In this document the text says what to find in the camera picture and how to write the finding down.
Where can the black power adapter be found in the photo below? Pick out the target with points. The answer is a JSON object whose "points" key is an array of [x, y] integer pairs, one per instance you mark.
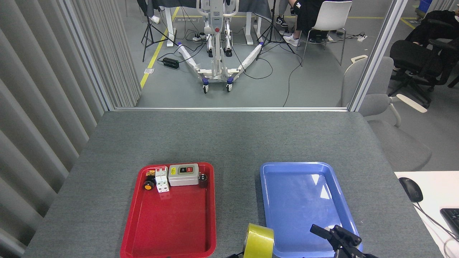
{"points": [[171, 63]]}

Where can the white power strip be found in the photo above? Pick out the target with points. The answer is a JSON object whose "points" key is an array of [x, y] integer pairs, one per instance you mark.
{"points": [[199, 37], [362, 37]]}

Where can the silver frame post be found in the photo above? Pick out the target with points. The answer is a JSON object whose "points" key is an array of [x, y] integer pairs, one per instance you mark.
{"points": [[89, 61], [380, 53]]}

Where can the black tripod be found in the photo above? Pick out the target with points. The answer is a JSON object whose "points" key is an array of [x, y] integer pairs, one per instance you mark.
{"points": [[271, 36], [147, 34]]}

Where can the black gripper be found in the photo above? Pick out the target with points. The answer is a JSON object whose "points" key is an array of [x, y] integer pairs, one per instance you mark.
{"points": [[353, 253]]}

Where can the white wheeled stand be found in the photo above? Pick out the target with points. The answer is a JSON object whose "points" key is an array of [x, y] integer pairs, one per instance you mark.
{"points": [[216, 39]]}

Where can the small black dark red component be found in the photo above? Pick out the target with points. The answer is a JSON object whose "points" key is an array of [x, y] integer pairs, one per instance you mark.
{"points": [[203, 181]]}

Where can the white desk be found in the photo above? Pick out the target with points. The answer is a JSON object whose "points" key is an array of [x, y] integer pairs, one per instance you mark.
{"points": [[437, 193]]}

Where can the white circuit breaker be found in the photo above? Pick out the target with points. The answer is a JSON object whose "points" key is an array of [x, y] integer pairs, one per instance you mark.
{"points": [[162, 181]]}

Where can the black keyboard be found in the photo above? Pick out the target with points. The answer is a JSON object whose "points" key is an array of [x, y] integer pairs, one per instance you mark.
{"points": [[452, 220]]}

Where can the red plastic tray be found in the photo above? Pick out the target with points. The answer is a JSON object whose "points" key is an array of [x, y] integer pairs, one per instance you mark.
{"points": [[172, 222]]}

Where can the silver frame rail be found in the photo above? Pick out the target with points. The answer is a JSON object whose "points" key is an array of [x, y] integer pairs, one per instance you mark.
{"points": [[229, 108]]}

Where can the yellow tape roll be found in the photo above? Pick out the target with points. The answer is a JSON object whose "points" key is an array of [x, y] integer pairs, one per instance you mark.
{"points": [[260, 242]]}

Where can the white table leg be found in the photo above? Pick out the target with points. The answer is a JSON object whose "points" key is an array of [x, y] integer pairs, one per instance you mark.
{"points": [[250, 30], [171, 28]]}

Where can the blue plastic tray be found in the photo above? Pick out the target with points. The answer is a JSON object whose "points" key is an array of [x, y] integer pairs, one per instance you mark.
{"points": [[297, 204]]}

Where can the grey push button switch box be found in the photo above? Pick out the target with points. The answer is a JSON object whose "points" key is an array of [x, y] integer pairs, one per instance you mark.
{"points": [[183, 177]]}

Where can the black orange push button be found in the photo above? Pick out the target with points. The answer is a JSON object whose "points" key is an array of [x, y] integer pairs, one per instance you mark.
{"points": [[148, 185]]}

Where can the seated person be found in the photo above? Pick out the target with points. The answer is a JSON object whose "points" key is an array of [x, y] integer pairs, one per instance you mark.
{"points": [[304, 14]]}

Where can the black computer mouse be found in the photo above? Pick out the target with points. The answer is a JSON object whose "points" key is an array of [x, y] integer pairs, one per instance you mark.
{"points": [[411, 189]]}

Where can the grey office chair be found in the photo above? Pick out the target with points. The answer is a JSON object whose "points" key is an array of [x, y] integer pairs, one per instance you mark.
{"points": [[380, 104]]}

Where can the white chair with metal legs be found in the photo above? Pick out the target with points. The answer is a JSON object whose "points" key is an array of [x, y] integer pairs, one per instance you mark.
{"points": [[335, 16]]}

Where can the black office chair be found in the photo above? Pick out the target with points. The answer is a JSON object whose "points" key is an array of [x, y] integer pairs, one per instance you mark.
{"points": [[412, 57]]}

